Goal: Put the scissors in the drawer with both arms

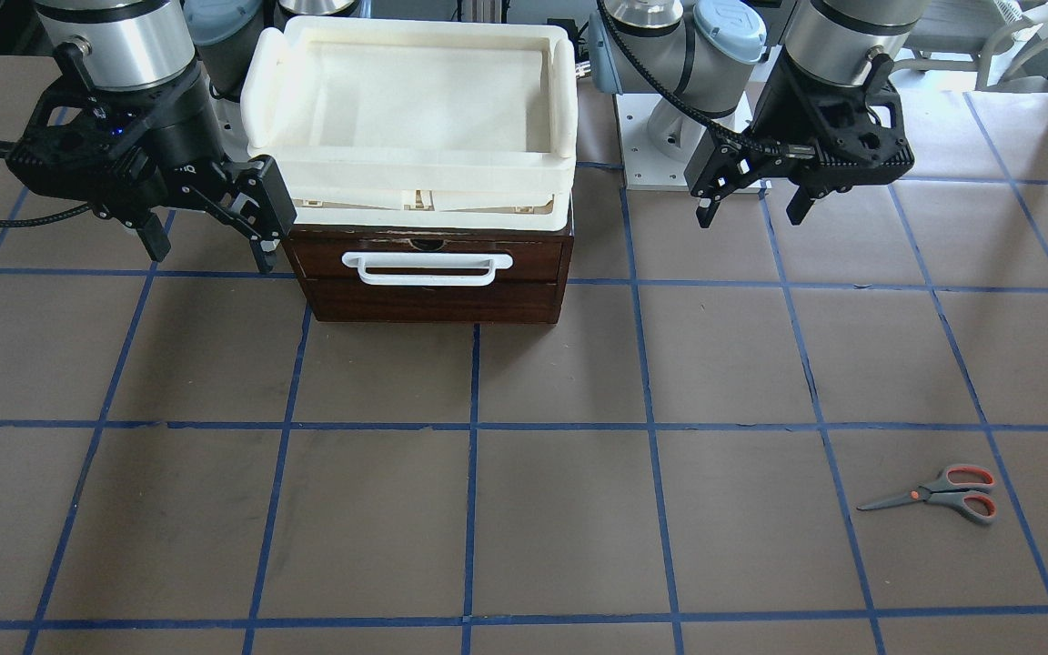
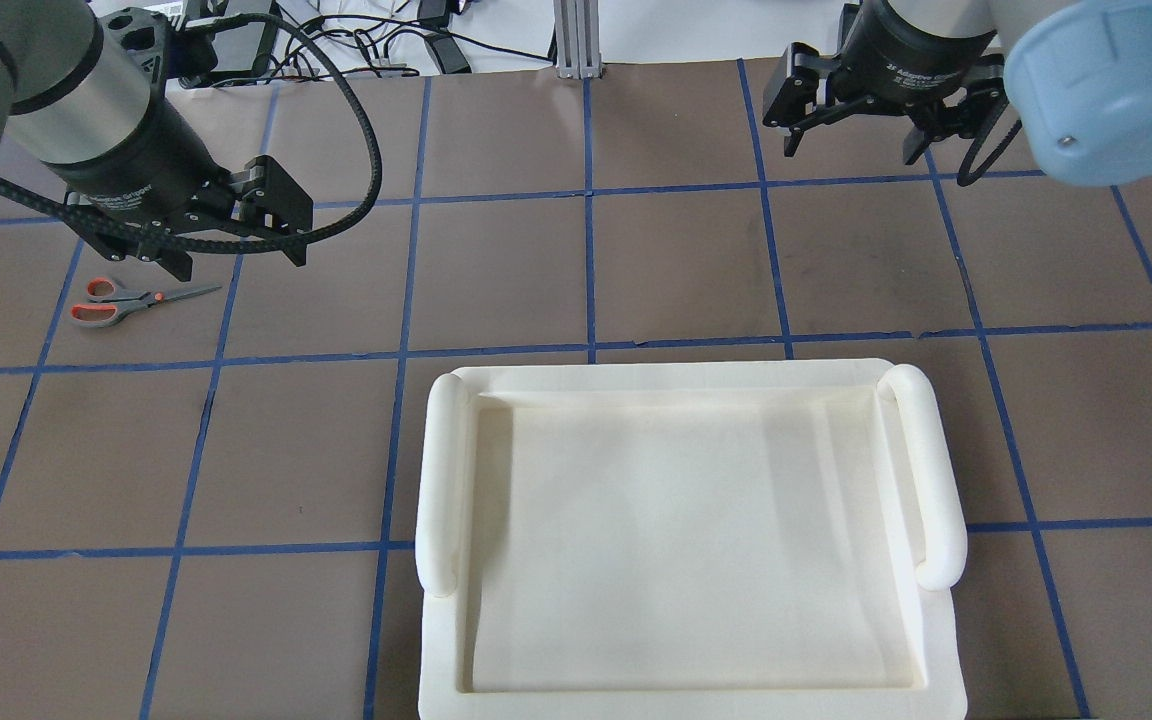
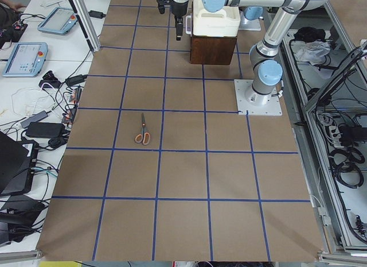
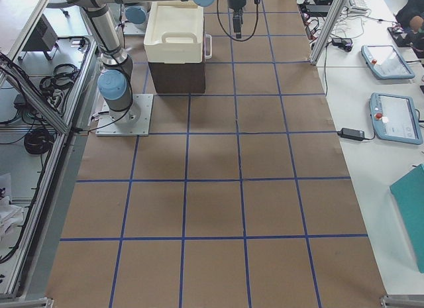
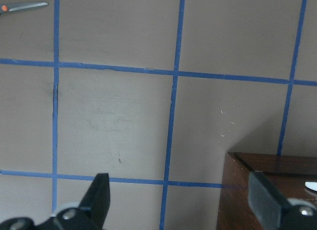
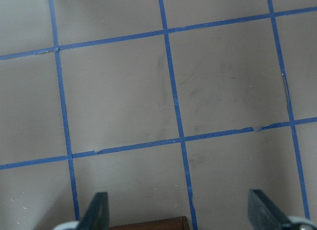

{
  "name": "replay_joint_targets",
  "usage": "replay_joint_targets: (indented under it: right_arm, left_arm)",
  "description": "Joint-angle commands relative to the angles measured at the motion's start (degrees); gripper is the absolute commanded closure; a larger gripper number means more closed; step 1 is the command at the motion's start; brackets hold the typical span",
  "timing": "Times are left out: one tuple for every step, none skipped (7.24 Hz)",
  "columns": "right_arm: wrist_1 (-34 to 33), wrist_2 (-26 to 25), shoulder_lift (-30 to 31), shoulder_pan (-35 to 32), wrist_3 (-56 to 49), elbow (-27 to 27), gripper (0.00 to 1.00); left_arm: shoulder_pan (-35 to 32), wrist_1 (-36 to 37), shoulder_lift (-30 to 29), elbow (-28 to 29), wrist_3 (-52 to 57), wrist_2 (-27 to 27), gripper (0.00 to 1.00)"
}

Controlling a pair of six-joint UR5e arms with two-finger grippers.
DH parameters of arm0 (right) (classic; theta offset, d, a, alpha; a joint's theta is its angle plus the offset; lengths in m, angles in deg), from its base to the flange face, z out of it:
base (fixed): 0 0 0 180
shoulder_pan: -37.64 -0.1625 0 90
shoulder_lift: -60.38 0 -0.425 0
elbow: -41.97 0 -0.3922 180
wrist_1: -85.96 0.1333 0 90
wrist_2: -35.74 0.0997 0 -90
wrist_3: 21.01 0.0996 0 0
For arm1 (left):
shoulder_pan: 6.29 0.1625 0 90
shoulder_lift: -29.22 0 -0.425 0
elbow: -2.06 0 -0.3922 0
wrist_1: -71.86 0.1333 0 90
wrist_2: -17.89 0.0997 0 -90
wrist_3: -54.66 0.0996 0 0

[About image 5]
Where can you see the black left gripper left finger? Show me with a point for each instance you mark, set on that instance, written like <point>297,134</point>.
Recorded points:
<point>91,212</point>

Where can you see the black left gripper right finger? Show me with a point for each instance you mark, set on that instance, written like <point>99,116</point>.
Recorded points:
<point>276,212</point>

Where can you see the grey orange scissors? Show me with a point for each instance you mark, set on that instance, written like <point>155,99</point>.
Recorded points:
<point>6,8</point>

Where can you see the dark wooden drawer cabinet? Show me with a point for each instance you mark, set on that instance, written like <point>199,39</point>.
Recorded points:
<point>287,173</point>

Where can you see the wooden drawer with white handle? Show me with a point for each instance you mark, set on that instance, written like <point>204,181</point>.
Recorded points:
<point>311,185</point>

